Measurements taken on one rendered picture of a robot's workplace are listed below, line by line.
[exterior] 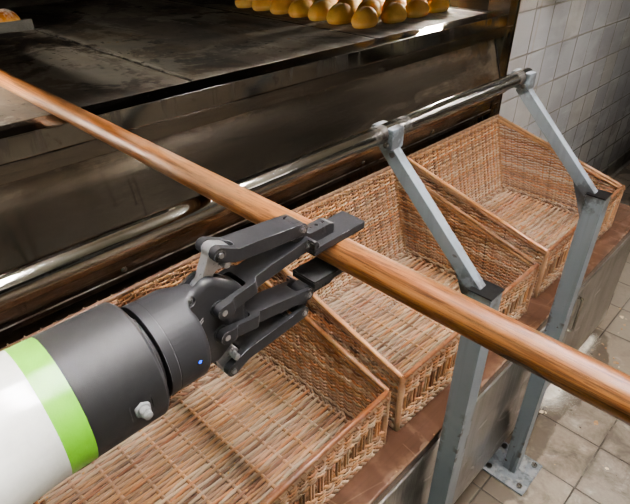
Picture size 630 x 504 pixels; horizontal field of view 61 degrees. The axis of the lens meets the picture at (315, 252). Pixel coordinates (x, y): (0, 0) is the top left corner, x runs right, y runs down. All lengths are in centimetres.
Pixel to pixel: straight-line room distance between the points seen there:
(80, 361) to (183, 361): 7
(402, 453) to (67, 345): 84
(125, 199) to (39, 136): 19
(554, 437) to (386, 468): 102
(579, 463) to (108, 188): 160
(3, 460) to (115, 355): 8
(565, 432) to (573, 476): 17
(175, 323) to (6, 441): 12
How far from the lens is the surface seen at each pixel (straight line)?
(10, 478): 36
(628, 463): 205
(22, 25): 181
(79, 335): 38
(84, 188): 102
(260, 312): 46
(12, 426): 36
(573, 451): 201
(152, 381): 37
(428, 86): 168
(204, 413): 117
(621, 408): 41
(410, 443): 113
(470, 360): 97
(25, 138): 95
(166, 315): 39
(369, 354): 106
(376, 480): 108
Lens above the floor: 147
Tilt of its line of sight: 33 degrees down
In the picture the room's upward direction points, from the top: straight up
